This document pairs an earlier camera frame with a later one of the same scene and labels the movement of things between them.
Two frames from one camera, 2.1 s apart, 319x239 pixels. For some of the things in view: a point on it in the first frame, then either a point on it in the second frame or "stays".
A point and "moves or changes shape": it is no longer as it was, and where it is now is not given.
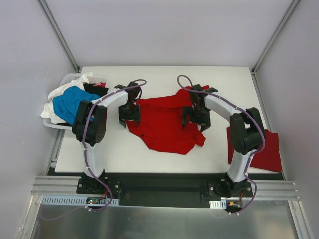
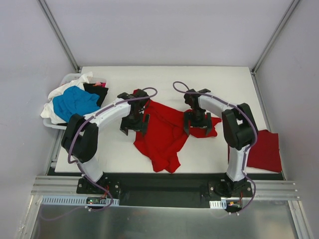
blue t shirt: (66, 105) stays
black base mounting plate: (161, 189) stays
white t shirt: (49, 111) stays
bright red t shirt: (160, 126) moves or changes shape
